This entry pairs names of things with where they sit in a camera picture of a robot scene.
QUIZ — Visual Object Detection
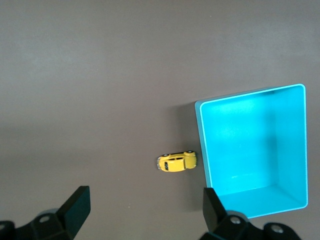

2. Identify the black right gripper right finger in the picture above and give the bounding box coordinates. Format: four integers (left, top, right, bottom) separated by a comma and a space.
199, 186, 300, 240

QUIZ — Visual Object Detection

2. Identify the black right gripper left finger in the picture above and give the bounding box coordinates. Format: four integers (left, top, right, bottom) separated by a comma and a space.
0, 185, 91, 240

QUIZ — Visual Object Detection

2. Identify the yellow beetle toy car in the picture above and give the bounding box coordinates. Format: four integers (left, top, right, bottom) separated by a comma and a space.
156, 149, 198, 174

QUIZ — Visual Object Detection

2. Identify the teal plastic bin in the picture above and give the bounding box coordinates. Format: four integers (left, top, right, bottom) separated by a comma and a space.
194, 83, 309, 220

